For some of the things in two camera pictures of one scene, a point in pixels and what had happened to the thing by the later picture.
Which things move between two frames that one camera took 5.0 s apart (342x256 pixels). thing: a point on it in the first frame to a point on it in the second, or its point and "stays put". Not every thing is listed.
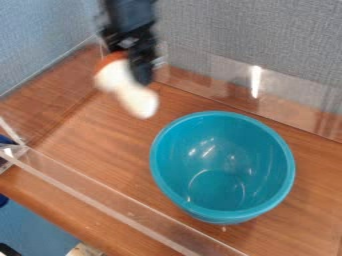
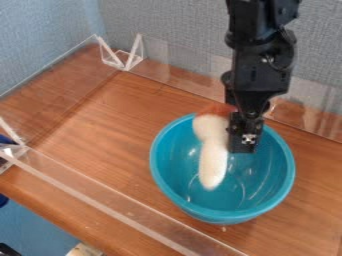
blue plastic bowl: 223,165 stays put
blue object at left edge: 6,139 stays put
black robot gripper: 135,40 to 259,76
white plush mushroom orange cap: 115,78 to 211,129
